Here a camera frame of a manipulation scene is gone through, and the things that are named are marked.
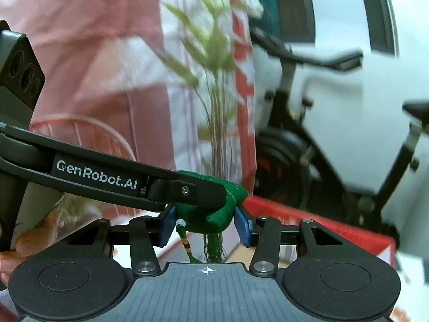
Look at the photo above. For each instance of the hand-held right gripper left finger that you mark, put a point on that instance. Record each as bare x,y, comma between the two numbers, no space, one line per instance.
166,228

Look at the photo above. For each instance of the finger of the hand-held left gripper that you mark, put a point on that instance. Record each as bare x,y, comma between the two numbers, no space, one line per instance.
187,193

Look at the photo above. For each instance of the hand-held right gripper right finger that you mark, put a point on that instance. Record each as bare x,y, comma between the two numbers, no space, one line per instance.
242,228

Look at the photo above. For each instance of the green knitted pendant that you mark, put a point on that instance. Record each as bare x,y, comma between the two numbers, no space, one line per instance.
207,218

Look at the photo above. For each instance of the red cardboard box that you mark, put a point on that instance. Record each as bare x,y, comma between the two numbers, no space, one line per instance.
318,228

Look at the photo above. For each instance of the person's left hand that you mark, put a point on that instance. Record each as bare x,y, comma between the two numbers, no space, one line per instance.
32,239

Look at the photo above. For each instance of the black exercise bike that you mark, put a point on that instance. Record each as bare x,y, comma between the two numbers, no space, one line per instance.
288,164

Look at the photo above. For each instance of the pink and white curtain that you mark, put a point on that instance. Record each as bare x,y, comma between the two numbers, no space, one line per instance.
100,40

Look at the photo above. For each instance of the cream printed blanket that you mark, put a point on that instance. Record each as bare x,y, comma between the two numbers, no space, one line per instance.
402,271

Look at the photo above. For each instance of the dark window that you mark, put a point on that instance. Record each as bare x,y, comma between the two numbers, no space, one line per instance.
288,6

